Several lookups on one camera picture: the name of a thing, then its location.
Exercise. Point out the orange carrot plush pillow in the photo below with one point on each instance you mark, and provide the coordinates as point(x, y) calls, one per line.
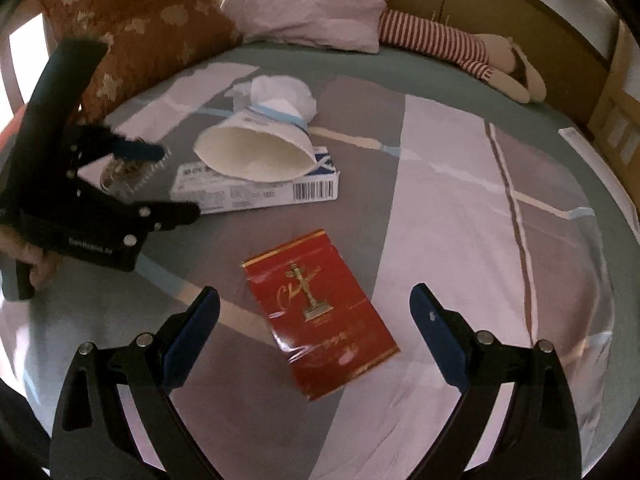
point(12, 128)

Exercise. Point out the pink bed pillow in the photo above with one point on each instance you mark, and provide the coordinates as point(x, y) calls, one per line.
point(347, 25)

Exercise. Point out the person's left hand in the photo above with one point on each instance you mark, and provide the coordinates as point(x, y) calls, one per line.
point(43, 265)

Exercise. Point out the striped rag doll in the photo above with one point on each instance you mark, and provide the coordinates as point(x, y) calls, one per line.
point(496, 60)

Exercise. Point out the white crumpled tissue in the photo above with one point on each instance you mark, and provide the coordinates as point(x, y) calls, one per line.
point(281, 98)

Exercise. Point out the white blue paper cup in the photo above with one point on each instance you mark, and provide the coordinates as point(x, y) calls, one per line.
point(258, 144)

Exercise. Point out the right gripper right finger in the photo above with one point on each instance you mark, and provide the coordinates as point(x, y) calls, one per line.
point(538, 439)

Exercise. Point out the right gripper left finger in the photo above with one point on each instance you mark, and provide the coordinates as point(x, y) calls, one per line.
point(91, 438)

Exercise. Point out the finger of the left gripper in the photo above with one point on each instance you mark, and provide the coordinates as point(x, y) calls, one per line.
point(166, 216)
point(138, 150)

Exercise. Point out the red cigarette pack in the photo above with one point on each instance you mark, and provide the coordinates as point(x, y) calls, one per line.
point(319, 316)

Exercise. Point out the plaid patchwork bed quilt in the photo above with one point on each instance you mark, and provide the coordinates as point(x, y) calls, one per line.
point(498, 216)

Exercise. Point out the white flat board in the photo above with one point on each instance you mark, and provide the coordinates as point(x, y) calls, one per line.
point(605, 174)

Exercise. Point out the white medicine box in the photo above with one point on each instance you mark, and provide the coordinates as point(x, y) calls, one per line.
point(215, 193)

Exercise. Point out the brown floral brocade pillow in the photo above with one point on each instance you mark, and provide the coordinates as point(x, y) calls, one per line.
point(148, 41)

